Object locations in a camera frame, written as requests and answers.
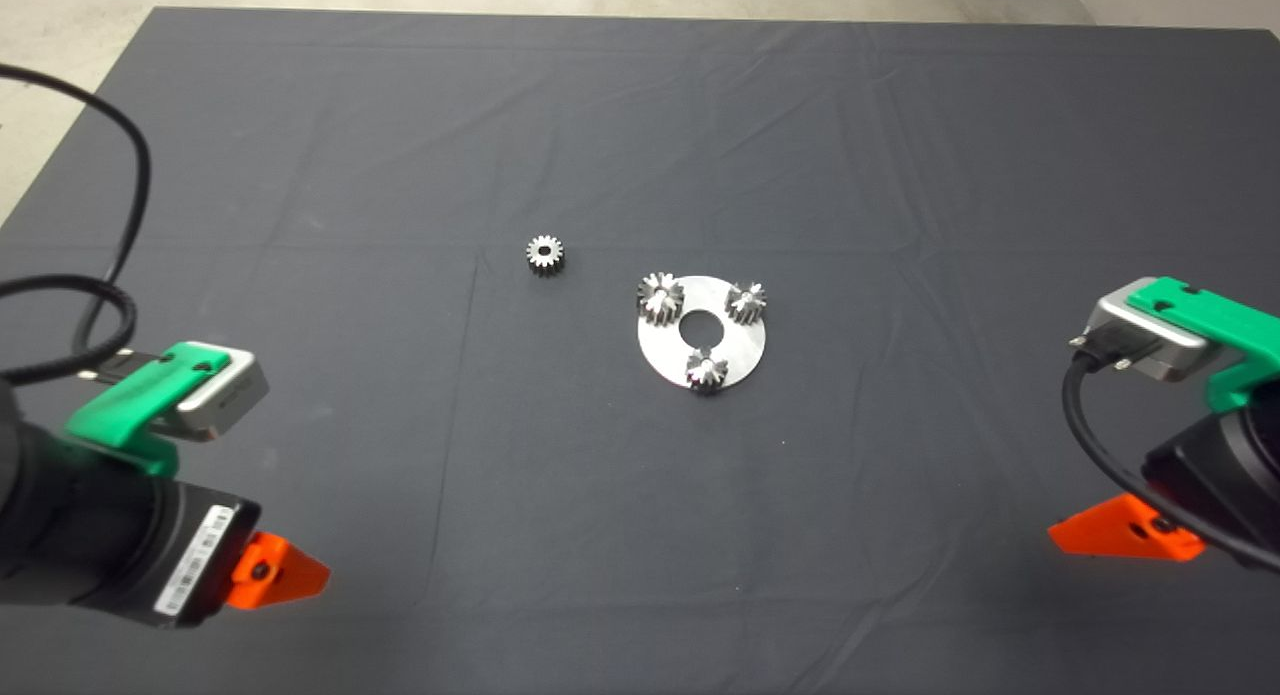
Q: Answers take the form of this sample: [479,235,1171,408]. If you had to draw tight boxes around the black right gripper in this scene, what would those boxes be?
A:
[1047,383,1280,578]

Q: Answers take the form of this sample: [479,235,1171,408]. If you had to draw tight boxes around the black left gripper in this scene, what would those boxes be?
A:
[95,475,332,631]

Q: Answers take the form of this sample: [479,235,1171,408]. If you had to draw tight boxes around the dark grey table cloth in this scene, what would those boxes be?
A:
[0,5,1280,695]

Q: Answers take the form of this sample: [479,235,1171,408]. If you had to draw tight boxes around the left silver camera box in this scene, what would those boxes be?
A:
[170,350,271,443]

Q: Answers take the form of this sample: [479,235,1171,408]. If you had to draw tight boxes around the thick black camera cable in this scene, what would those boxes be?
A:
[1062,335,1280,576]

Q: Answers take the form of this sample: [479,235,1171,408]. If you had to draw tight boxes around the silver camera box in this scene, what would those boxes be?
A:
[170,350,271,443]
[1068,290,1226,384]

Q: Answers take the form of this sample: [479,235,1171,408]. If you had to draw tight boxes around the round metal plate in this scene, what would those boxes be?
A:
[637,273,769,388]

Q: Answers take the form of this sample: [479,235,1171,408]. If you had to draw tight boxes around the braided black cable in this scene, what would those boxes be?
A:
[0,275,138,388]

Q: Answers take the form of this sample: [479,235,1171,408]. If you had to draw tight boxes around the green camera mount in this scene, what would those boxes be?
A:
[1125,277,1280,416]
[65,342,236,478]

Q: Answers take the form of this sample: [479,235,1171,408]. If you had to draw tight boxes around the right silver camera box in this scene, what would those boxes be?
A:
[1068,290,1226,384]

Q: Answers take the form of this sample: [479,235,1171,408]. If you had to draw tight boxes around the large steel gear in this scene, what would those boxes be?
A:
[636,271,686,326]

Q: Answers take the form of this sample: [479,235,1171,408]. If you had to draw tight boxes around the thin smooth black cable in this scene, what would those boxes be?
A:
[0,63,153,356]

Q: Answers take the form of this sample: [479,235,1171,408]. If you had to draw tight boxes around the right green camera mount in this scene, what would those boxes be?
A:
[1125,277,1280,416]

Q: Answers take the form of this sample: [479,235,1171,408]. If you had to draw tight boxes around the left green camera mount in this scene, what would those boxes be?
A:
[65,342,236,478]

